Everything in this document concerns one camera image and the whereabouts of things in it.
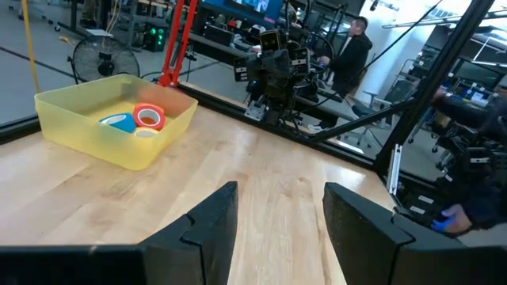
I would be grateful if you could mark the yellow tape roll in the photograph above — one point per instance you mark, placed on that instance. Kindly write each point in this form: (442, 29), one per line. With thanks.
(155, 132)

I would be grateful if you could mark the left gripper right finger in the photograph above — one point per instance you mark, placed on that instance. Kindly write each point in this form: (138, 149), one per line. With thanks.
(364, 245)

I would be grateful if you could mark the black computer monitor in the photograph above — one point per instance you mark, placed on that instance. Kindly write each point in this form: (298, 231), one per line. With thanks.
(237, 8)

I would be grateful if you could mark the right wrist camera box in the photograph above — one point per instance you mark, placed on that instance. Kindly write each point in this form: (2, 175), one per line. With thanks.
(270, 40)

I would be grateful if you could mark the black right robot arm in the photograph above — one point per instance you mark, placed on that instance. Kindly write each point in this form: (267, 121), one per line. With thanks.
(277, 107)

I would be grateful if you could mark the person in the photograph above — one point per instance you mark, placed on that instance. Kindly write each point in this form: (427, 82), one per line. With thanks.
(350, 59)
(467, 112)

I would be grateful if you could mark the red desk lamp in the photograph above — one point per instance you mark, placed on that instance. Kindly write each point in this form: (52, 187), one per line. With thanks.
(170, 47)

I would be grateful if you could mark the black floor fan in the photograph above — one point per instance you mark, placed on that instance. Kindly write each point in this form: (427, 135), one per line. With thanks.
(106, 68)

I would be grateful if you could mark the black computer with green lights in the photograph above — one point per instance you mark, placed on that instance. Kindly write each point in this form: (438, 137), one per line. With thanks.
(155, 37)

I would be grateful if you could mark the blue tape roll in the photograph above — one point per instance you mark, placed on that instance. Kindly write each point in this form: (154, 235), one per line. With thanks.
(126, 124)

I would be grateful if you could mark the red tape roll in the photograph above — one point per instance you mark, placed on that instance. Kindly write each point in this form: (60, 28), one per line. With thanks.
(160, 116)

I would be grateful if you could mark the black equipment with white labels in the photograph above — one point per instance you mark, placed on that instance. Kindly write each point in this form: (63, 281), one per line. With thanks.
(475, 158)

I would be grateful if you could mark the yellow translucent plastic bin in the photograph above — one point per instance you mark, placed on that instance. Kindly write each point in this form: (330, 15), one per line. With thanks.
(79, 126)

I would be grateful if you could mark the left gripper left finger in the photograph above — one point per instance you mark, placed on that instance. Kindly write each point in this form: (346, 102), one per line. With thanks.
(210, 245)

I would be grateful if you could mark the person's hand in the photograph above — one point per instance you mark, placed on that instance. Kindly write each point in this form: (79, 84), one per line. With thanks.
(455, 221)

